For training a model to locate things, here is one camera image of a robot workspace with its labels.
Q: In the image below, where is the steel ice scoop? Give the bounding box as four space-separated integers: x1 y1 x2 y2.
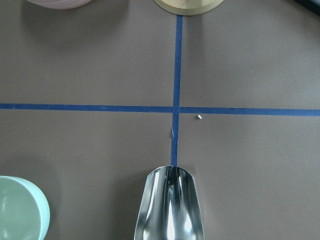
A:
133 165 205 240

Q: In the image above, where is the round wooden stand base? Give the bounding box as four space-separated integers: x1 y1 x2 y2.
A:
154 0 224 16

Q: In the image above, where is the green ceramic bowl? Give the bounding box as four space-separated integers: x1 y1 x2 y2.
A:
0 175 50 240

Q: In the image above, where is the pink bowl with ice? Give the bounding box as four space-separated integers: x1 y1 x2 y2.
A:
28 0 92 10

